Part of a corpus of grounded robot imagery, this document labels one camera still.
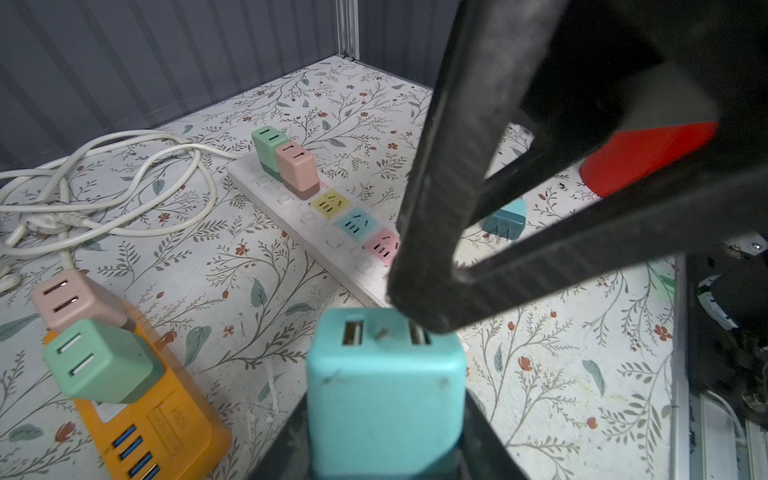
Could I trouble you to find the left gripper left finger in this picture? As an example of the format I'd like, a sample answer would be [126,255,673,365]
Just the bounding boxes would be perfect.
[246,395,312,480]

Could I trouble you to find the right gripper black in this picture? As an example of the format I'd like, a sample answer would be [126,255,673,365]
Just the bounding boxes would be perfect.
[467,1,767,222]

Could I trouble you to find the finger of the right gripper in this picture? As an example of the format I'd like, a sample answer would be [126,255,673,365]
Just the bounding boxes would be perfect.
[387,1,567,333]
[443,149,767,332]

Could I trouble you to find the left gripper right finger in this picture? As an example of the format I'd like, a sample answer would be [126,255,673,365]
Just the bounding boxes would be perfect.
[458,389,529,480]

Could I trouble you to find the teal plug adapter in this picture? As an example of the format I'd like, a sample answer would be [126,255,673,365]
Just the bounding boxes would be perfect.
[480,198,527,240]
[251,126,289,182]
[306,308,467,479]

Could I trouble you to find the orange power strip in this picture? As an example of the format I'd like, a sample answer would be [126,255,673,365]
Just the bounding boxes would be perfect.
[74,302,232,479]

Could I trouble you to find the green plug adapter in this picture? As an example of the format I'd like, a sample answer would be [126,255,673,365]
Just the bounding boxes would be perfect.
[43,319,165,404]

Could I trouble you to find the white power strip pastel sockets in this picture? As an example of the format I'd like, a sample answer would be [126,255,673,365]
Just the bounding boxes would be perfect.
[227,153,400,307]

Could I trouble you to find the pink plug adapter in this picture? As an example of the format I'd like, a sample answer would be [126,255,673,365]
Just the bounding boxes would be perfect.
[30,269,131,333]
[275,141,320,200]

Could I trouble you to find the white tangled power cable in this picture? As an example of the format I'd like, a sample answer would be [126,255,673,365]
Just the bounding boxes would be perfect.
[0,129,241,295]

